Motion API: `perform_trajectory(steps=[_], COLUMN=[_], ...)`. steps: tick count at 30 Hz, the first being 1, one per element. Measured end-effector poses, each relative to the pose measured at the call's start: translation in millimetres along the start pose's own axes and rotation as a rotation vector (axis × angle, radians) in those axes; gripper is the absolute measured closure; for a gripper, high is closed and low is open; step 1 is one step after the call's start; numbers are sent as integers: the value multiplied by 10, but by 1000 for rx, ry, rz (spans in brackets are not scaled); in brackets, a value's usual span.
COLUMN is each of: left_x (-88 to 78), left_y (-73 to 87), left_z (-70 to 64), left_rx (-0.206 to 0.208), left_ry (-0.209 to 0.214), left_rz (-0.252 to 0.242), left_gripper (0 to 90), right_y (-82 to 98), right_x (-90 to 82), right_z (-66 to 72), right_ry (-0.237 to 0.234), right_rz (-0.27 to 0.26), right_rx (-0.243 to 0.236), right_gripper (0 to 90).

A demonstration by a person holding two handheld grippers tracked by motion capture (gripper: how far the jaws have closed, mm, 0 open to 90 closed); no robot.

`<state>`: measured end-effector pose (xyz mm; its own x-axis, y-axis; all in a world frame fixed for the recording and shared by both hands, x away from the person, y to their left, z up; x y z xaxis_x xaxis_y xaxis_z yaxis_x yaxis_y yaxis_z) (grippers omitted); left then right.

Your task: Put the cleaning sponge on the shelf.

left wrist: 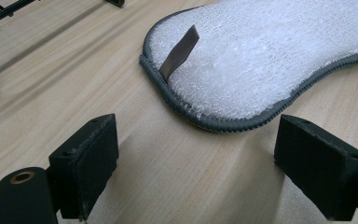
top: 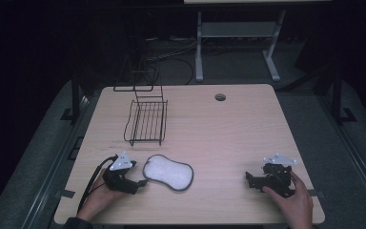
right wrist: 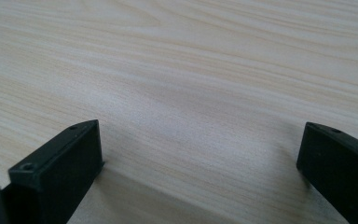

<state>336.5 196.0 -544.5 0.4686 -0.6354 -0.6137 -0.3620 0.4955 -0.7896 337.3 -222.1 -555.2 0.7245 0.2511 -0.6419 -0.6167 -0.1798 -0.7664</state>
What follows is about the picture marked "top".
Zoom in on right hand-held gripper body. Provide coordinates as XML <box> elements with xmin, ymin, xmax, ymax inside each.
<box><xmin>249</xmin><ymin>153</ymin><xmax>298</xmax><ymax>198</ymax></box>

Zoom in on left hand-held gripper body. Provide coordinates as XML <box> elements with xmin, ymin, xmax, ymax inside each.
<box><xmin>102</xmin><ymin>151</ymin><xmax>139</xmax><ymax>196</ymax></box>

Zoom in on black metal post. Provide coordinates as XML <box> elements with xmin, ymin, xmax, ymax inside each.
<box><xmin>330</xmin><ymin>68</ymin><xmax>358</xmax><ymax>126</ymax></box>
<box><xmin>60</xmin><ymin>71</ymin><xmax>83</xmax><ymax>125</ymax></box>

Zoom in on grey metal stand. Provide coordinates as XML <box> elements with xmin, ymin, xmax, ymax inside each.
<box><xmin>194</xmin><ymin>10</ymin><xmax>287</xmax><ymax>83</ymax></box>

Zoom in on black cable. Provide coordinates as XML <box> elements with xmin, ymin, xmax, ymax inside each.
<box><xmin>77</xmin><ymin>156</ymin><xmax>118</xmax><ymax>214</ymax></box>

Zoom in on cables on floor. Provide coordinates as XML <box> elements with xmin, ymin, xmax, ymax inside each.
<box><xmin>146</xmin><ymin>36</ymin><xmax>204</xmax><ymax>85</ymax></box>

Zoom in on black wire rack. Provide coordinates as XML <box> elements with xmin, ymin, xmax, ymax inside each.
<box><xmin>112</xmin><ymin>52</ymin><xmax>169</xmax><ymax>147</ymax></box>

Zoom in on white sponge with dark edge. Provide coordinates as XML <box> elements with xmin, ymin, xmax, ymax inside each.
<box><xmin>142</xmin><ymin>154</ymin><xmax>194</xmax><ymax>192</ymax></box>

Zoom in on person's left hand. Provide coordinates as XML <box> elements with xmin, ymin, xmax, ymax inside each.
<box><xmin>76</xmin><ymin>169</ymin><xmax>132</xmax><ymax>222</ymax></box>

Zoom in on person's right hand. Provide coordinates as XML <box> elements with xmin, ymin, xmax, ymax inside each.
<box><xmin>262</xmin><ymin>171</ymin><xmax>315</xmax><ymax>229</ymax></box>

